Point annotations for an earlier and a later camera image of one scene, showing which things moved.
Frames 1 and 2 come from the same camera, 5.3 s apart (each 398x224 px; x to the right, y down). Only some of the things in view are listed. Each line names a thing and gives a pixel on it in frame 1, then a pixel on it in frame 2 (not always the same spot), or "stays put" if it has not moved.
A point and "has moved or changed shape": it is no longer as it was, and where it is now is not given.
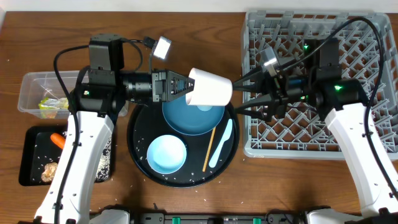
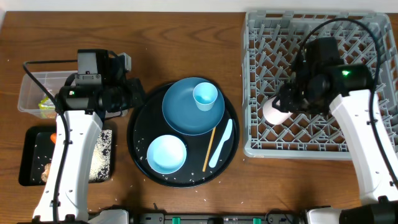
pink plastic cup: (209, 89) has moved or changed shape
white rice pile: (104, 172) stays put
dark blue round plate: (188, 119) stays put
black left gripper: (160, 91) to (139, 92)
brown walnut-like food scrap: (48, 173) stays put
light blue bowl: (166, 154) stays put
